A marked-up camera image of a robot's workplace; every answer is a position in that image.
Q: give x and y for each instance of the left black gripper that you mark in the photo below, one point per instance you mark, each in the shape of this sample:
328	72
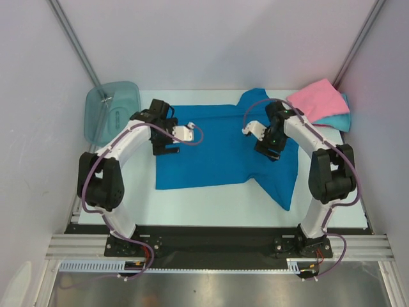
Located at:
159	148

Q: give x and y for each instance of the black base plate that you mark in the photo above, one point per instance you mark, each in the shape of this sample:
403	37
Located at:
215	248

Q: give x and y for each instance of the teal transparent plastic bin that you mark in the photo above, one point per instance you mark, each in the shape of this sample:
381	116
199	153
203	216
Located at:
108	108

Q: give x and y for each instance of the aluminium front rail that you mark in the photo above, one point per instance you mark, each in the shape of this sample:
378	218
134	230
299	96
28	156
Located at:
89	246

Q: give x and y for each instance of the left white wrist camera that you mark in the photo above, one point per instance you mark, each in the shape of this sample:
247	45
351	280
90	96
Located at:
184	133

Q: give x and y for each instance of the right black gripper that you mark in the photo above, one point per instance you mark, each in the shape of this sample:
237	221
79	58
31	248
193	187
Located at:
266	151

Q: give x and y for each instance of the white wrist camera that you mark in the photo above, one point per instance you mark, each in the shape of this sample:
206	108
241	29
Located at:
184	133
256	129

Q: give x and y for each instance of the right aluminium corner post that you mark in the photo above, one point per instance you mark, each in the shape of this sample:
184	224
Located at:
363	33

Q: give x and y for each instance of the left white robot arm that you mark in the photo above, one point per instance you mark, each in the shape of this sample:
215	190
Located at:
100	184

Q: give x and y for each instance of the light blue folded t shirt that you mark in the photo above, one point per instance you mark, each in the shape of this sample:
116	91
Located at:
341	122

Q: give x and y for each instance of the aluminium corner post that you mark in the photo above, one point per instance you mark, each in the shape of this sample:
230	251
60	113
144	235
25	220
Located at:
363	33
74	41

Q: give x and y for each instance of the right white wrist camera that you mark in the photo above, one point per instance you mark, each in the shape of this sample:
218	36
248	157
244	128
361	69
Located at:
256	129

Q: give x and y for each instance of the pink folded t shirt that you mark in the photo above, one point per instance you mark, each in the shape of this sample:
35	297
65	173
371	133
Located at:
319	100

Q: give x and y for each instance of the left aluminium corner post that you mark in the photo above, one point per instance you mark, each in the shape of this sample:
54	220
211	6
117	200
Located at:
74	41

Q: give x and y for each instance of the white slotted cable duct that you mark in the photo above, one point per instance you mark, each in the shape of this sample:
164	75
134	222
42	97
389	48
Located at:
134	266

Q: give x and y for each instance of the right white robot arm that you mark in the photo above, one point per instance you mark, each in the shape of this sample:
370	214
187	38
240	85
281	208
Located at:
332	174

